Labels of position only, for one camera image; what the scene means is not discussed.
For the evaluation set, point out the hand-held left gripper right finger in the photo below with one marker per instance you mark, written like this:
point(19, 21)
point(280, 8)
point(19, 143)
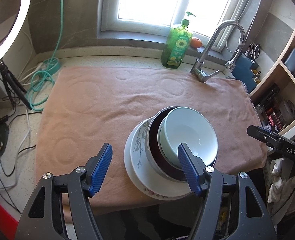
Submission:
point(187, 167)

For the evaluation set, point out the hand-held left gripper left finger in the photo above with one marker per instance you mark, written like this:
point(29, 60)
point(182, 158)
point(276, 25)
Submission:
point(101, 170)

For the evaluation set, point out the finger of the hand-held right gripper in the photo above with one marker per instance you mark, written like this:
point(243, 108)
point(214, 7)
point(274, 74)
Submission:
point(262, 135)

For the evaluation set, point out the floral white plate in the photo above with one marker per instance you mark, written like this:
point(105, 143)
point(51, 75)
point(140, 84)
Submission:
point(135, 177)
point(160, 197)

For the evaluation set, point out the pale green bowl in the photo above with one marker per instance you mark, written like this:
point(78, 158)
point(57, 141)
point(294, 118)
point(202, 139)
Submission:
point(187, 130)

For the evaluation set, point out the large steel bowl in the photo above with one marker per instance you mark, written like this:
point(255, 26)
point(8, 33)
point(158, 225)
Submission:
point(148, 152)

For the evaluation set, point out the white bowl with leaf print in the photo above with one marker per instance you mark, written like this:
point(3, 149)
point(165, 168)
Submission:
point(137, 145)

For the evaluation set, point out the person's right hand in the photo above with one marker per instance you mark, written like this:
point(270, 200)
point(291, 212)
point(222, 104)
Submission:
point(277, 180)

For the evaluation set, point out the black and red printed box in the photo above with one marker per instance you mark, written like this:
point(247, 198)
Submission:
point(272, 122)

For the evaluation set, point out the glass jar on shelf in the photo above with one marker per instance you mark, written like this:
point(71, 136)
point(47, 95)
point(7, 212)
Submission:
point(260, 107)

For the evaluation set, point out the blue knife holder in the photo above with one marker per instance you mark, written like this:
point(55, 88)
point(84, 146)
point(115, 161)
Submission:
point(242, 75)

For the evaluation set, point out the pink towel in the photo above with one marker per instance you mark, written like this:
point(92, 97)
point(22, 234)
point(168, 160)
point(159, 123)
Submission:
point(100, 105)

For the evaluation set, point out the wooden shelf unit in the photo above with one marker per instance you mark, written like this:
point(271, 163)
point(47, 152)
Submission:
point(282, 55)

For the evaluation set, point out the black kitchen scissors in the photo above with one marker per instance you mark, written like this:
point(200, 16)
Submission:
point(255, 52)

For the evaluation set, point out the red plastic board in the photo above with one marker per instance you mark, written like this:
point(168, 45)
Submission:
point(5, 215)

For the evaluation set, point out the steel kitchen faucet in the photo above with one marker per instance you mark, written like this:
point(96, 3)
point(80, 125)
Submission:
point(212, 37)

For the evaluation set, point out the orange fruit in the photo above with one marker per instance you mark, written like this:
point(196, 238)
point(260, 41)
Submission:
point(196, 42)

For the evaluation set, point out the teal power strip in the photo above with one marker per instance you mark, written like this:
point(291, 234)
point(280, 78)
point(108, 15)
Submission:
point(51, 63)

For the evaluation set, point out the green dish soap bottle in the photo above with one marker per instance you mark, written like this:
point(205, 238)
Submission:
point(177, 47)

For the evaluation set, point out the black tripod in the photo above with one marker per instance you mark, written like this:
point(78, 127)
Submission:
point(15, 85)

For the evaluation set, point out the white framed window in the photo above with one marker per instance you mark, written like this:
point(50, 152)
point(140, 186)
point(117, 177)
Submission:
point(147, 2)

